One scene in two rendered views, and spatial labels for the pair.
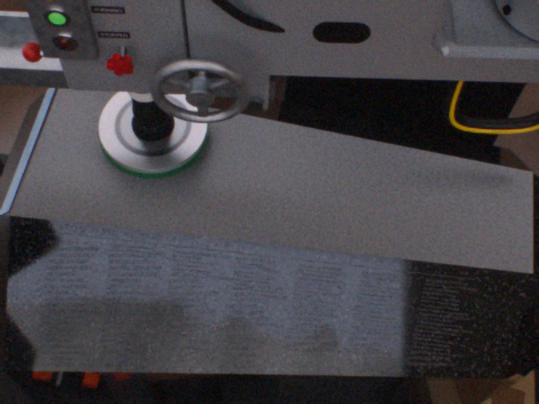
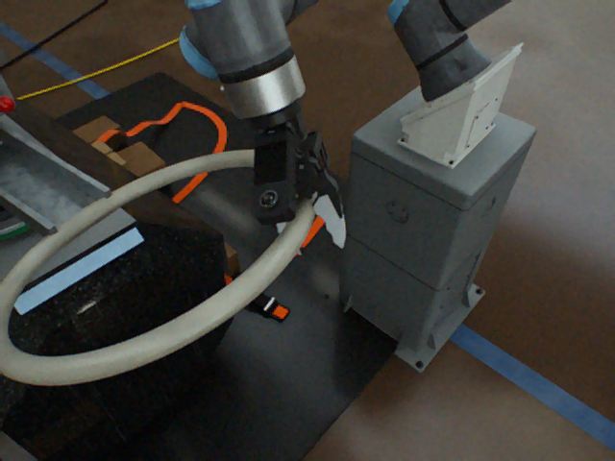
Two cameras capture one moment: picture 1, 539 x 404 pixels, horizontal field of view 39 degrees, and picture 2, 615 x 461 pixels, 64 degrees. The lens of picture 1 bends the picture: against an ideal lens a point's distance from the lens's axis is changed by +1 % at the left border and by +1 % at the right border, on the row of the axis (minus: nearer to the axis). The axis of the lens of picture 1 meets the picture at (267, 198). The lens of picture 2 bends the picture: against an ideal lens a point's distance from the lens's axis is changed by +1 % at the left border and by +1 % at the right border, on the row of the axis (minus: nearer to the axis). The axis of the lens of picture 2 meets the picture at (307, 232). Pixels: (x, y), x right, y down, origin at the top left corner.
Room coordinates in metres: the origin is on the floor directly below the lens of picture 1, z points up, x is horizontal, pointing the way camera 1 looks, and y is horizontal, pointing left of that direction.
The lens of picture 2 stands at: (1.05, 1.35, 1.71)
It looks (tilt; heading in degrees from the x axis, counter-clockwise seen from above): 48 degrees down; 218
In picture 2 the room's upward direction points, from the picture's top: straight up
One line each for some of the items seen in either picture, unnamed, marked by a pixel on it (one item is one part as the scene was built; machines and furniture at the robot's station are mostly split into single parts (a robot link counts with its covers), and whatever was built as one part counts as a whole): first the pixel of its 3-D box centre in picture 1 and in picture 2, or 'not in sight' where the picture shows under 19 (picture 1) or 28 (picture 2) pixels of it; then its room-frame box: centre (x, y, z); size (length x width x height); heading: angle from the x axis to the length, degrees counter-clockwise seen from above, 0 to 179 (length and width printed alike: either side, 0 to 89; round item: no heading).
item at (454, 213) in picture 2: not in sight; (420, 228); (-0.14, 0.94, 0.43); 0.50 x 0.50 x 0.85; 86
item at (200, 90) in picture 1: (201, 74); not in sight; (0.71, 0.11, 1.20); 0.15 x 0.10 x 0.15; 91
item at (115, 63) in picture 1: (120, 57); not in sight; (0.70, 0.23, 1.24); 0.04 x 0.04 x 0.04; 1
